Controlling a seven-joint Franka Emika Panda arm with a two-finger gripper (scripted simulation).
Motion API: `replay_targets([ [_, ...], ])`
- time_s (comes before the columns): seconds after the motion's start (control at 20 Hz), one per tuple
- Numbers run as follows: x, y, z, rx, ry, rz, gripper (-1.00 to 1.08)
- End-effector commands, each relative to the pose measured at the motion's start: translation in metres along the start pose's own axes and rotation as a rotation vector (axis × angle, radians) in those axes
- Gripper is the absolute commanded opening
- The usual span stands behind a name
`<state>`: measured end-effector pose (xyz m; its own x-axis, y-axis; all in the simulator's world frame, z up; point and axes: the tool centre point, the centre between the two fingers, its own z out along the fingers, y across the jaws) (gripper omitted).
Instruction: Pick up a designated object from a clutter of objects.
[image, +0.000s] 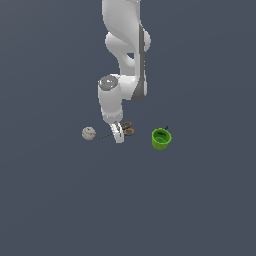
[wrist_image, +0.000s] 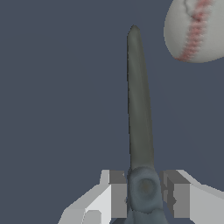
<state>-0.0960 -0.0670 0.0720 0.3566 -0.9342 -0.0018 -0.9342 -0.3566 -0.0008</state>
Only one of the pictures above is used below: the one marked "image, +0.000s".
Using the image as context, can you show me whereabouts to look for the orange-handled scissors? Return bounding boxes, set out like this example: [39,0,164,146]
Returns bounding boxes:
[96,121,136,141]

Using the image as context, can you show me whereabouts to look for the white baseball red stitching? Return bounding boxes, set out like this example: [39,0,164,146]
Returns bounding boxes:
[81,126,97,141]

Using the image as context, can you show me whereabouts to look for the green cup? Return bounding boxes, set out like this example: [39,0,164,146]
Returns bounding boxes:
[151,128,173,151]

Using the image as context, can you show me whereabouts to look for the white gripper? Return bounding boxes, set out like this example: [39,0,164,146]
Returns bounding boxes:
[110,121,125,145]

